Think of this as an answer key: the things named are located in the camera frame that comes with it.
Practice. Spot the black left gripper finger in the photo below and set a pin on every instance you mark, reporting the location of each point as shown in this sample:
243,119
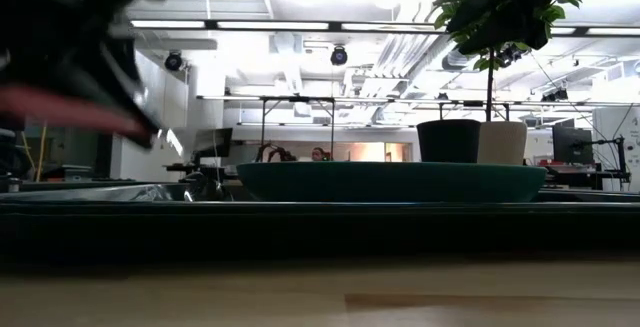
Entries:
50,74
135,97

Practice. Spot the black cup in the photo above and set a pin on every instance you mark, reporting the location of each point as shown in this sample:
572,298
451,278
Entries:
448,142

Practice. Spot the teal plastic plate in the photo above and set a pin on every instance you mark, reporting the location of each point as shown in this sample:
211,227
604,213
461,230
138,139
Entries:
390,182

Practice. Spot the red robot arm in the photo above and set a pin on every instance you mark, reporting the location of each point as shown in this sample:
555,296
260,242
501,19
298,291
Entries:
275,153

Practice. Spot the dark green plastic tray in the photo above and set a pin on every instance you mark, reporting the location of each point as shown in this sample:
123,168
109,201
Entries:
320,227

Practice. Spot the green leafy plant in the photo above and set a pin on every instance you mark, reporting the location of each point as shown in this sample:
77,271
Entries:
452,12

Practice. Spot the ceiling light strip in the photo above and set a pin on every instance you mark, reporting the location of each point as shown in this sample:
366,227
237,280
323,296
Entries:
390,27
272,25
167,24

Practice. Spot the black computer monitor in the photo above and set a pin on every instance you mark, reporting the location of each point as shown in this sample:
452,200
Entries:
572,144
214,142

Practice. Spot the white plant pot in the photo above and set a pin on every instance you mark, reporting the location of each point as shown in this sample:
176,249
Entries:
505,142

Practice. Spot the white cabinet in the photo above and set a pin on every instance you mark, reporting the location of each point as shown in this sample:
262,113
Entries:
612,142

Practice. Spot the person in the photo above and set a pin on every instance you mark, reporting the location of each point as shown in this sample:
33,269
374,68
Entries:
318,154

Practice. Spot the black ceiling camera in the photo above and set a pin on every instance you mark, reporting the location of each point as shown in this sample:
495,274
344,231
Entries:
339,56
173,62

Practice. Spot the black distant table frame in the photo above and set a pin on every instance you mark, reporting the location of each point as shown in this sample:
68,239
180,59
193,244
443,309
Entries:
297,99

